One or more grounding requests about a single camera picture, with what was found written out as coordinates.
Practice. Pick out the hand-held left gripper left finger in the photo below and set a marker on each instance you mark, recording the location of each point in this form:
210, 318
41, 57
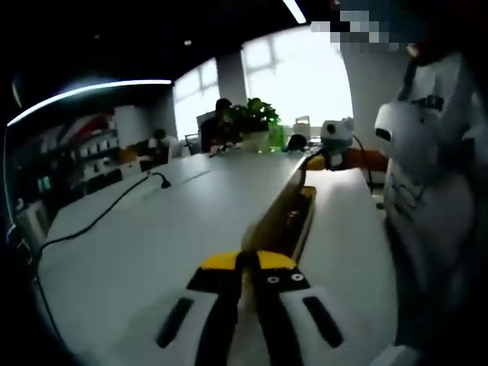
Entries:
217, 280

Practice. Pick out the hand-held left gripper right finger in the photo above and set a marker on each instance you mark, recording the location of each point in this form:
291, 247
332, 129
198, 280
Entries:
282, 284

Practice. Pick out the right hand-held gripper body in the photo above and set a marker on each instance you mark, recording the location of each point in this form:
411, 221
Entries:
337, 141

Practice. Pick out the beige cutlery case base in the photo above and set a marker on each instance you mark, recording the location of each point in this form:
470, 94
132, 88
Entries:
307, 228

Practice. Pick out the dark red utensil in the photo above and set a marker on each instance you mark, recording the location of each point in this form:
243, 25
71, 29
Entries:
293, 218

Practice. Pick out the dark bag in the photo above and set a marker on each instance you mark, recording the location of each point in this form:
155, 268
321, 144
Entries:
296, 144

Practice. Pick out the white office chair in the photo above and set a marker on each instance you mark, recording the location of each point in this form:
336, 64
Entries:
302, 126

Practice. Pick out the white plant pot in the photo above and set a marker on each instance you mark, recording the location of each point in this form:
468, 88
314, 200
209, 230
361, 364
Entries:
257, 140

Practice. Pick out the large window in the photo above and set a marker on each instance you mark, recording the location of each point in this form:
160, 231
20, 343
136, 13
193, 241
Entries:
305, 84

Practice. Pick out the white chest-worn device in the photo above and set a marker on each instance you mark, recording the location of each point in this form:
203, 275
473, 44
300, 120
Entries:
408, 129

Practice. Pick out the green leafy plant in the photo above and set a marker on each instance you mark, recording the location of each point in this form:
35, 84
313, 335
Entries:
251, 114

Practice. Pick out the person's own torso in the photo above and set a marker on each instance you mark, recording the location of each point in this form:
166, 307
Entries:
450, 213

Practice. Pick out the cardboard box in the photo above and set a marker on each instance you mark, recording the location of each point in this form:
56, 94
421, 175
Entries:
129, 154

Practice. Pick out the white cabinet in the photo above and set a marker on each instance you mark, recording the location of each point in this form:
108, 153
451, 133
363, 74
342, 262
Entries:
34, 226

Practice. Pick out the straight ceiling light strip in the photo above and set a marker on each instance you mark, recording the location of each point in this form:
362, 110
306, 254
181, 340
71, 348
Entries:
114, 83

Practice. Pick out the white wall shelf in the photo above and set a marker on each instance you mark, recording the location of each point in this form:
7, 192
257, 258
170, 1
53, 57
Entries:
99, 146

